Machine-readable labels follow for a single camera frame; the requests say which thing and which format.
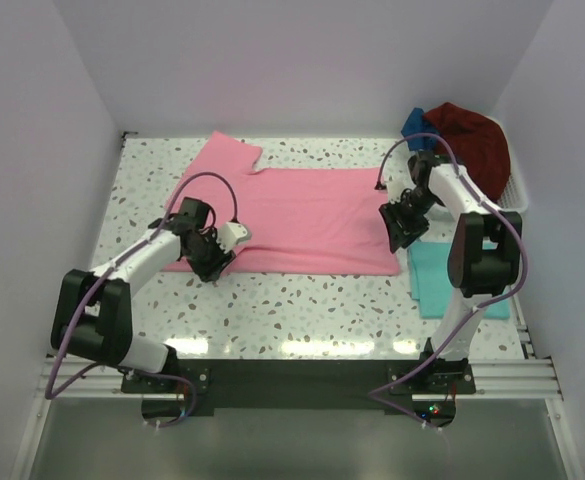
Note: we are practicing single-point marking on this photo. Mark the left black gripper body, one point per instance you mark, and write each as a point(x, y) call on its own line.
point(208, 257)

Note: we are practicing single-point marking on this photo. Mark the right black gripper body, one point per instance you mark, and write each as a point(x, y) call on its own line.
point(409, 212)

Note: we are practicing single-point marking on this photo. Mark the pink t shirt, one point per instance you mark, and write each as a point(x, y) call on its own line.
point(314, 221)

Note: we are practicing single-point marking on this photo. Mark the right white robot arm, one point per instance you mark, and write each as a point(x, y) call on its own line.
point(486, 264)

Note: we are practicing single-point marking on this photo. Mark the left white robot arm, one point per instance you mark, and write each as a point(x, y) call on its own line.
point(93, 318)

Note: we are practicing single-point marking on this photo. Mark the folded teal t shirt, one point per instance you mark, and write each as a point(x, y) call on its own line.
point(430, 285)

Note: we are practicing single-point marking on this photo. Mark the blue t shirt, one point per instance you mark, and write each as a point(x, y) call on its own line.
point(418, 130)

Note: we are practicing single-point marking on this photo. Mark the dark red t shirt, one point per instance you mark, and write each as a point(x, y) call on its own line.
point(478, 142)

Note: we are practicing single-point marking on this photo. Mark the white plastic laundry basket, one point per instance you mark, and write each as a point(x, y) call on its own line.
point(515, 195)

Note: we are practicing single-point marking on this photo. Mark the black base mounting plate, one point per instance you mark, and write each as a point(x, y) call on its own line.
point(394, 386)

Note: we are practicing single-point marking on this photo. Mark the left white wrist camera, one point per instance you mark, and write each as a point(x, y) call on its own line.
point(231, 234)

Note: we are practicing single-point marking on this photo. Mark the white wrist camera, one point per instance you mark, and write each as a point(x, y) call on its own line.
point(394, 189)
point(231, 234)

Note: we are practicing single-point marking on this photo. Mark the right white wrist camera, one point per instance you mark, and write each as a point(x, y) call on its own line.
point(394, 189)

